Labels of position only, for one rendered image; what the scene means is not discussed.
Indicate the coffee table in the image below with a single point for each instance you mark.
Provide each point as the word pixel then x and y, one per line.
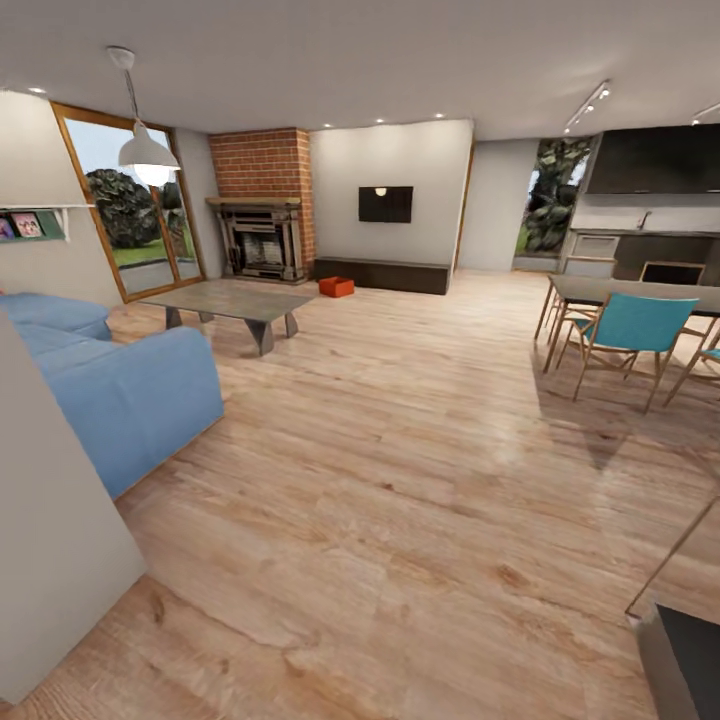
pixel 256 308

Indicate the fixed window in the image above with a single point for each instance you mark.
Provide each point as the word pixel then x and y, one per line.
pixel 558 178

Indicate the wood fireplace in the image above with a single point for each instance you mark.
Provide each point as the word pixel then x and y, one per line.
pixel 261 241

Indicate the wall mounted tv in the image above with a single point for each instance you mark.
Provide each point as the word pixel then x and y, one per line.
pixel 386 204

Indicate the storage box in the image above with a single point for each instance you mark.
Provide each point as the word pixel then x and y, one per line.
pixel 336 287

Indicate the room light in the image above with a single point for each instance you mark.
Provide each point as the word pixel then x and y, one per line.
pixel 141 150

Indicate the dishwasher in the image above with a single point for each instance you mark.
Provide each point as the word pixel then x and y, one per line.
pixel 595 246

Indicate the door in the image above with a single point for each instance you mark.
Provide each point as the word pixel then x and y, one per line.
pixel 147 231

